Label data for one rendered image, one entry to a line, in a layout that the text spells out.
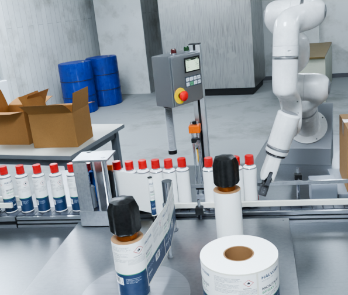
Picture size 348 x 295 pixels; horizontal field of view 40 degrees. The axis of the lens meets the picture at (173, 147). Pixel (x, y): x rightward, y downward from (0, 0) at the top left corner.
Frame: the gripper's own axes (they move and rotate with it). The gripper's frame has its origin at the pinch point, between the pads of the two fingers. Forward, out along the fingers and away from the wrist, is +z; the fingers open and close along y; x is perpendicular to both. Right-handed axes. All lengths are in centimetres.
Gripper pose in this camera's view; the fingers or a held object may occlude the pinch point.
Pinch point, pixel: (263, 190)
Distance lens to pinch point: 186.6
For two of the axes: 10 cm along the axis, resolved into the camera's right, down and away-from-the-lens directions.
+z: -2.4, 9.1, 3.3
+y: -1.6, 3.0, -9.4
